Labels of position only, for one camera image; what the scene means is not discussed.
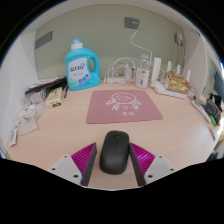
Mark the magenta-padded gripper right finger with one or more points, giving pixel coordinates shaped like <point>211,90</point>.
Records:
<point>155,165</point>

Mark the grey wall socket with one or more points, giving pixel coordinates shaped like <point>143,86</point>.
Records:
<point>132,23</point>

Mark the white router with antennas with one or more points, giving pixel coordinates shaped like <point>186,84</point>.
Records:
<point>156,70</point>

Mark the crumpled clear plastic bag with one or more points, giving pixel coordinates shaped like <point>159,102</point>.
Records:
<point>31,120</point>

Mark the blue detergent bottle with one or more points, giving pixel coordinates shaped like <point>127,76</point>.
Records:
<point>74,63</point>

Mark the grey wall panel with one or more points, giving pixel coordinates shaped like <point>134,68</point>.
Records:
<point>43,40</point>

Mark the pink mouse pad with drawing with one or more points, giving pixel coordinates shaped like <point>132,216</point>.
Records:
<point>100,111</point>

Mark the white power strip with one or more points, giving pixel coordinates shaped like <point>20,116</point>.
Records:
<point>115,80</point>

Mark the wall socket with plugs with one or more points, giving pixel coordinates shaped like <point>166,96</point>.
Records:
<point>179,37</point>

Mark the white charger block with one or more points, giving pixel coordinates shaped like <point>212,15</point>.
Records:
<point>128,74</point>

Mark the black and green device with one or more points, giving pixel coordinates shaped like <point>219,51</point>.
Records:
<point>212,110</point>

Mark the stack of flat booklets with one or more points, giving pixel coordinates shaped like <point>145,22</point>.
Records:
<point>45,83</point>

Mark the clear bottle with red label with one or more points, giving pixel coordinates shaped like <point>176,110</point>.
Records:
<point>142,77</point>

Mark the white flat remote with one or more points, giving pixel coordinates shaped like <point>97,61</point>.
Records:
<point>200,110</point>

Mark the cream cardboard box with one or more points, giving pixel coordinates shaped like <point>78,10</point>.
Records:
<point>54,97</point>

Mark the gold foil snack bag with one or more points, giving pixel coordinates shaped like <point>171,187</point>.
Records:
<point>178,83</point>

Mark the black computer mouse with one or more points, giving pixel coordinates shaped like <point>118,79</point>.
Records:
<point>114,152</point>

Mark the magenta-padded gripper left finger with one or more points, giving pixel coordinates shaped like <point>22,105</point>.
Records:
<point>70,165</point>

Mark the small white sachet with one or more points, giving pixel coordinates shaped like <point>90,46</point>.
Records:
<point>14,133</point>

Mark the black pen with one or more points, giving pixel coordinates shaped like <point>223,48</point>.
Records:
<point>66,91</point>

